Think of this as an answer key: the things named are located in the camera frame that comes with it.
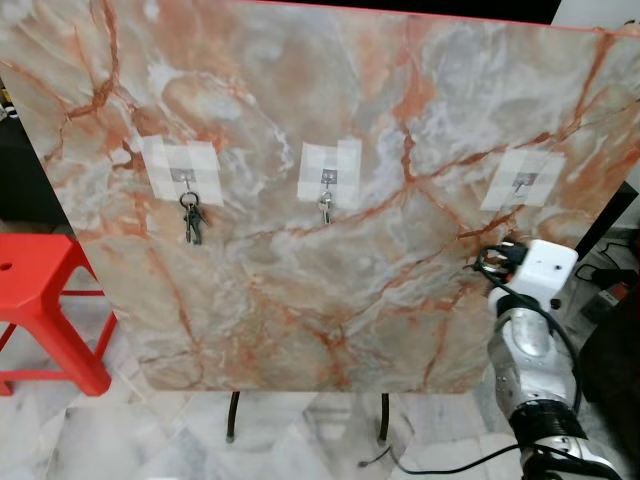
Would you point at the single silver key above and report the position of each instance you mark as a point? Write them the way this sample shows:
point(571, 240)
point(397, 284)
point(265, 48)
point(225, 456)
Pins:
point(324, 208)

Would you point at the black and red power strip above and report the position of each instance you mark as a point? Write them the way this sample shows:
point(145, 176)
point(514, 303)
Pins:
point(608, 298)

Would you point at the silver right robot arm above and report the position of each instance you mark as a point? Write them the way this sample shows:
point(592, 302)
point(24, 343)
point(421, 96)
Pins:
point(525, 350)

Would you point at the black panel leg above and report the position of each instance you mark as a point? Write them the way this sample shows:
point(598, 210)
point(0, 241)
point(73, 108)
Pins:
point(234, 415)
point(384, 415)

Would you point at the orange marble panel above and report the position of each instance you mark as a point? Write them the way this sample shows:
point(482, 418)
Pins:
point(300, 300)

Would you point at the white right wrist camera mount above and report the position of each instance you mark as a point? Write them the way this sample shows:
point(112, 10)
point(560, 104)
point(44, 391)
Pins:
point(545, 270)

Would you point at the red plastic stool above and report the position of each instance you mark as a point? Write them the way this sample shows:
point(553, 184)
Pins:
point(40, 270)

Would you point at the white tape patch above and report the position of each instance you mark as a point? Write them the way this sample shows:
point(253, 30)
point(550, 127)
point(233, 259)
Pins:
point(160, 160)
point(345, 160)
point(545, 170)

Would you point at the small metal hook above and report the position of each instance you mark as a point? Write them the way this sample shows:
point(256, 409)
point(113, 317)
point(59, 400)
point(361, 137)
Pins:
point(329, 177)
point(183, 176)
point(523, 182)

